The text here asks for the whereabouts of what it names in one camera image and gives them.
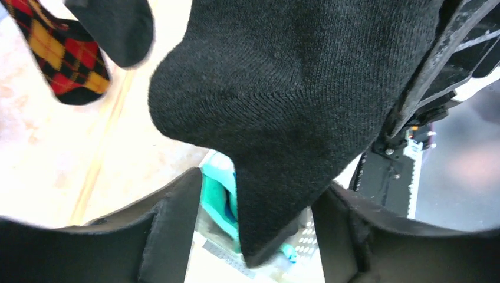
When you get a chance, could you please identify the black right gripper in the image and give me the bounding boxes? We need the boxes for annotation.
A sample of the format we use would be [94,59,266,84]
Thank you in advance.
[380,1,499,141]

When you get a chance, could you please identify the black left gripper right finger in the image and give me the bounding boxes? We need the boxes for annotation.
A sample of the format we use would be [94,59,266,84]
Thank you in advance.
[312,183,499,282]

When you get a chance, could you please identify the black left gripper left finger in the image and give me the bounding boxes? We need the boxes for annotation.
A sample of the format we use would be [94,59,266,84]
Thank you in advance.
[1,167,202,282]

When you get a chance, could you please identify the white perforated plastic basket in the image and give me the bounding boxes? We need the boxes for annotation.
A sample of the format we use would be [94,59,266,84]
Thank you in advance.
[183,148,362,283]

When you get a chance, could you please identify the teal patterned sock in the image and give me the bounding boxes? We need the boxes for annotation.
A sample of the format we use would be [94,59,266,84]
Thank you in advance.
[199,150,298,264]

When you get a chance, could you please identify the wooden drying rack frame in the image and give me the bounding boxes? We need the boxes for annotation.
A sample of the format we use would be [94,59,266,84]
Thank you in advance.
[68,70,136,226]

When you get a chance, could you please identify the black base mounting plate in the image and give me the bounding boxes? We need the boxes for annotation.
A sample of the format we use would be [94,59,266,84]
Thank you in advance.
[349,150,415,219]

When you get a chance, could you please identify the black argyle sock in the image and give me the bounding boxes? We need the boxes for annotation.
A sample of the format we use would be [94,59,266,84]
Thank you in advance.
[1,0,111,106]

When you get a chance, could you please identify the white slotted cable duct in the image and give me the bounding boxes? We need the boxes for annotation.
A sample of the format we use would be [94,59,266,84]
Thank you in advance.
[403,139,423,219]

